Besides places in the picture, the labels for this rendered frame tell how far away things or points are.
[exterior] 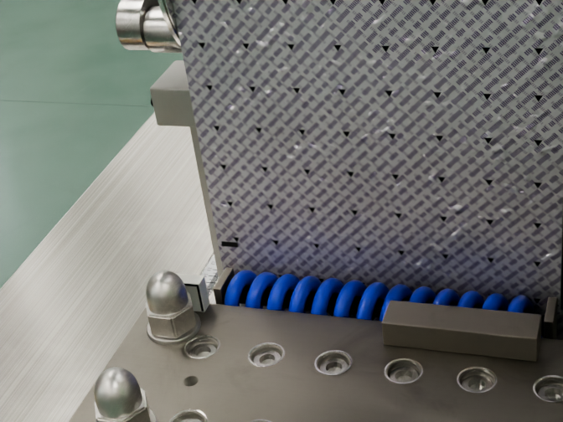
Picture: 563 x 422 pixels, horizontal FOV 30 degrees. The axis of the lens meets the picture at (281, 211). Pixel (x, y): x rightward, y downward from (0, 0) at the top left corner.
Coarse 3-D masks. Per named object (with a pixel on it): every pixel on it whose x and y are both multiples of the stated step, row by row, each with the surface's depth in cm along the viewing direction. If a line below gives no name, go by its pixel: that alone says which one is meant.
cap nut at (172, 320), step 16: (160, 272) 68; (160, 288) 68; (176, 288) 68; (160, 304) 68; (176, 304) 68; (160, 320) 68; (176, 320) 68; (192, 320) 69; (160, 336) 69; (176, 336) 69; (192, 336) 69
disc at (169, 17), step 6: (162, 0) 64; (168, 0) 64; (162, 6) 64; (168, 6) 64; (162, 12) 64; (168, 12) 64; (168, 18) 65; (174, 18) 65; (168, 24) 65; (174, 24) 65; (174, 30) 65; (174, 36) 66
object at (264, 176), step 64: (192, 64) 67; (256, 64) 65; (320, 64) 64; (384, 64) 62; (448, 64) 61; (512, 64) 60; (256, 128) 68; (320, 128) 66; (384, 128) 65; (448, 128) 63; (512, 128) 62; (256, 192) 71; (320, 192) 69; (384, 192) 67; (448, 192) 66; (512, 192) 64; (256, 256) 74; (320, 256) 72; (384, 256) 70; (448, 256) 69; (512, 256) 67
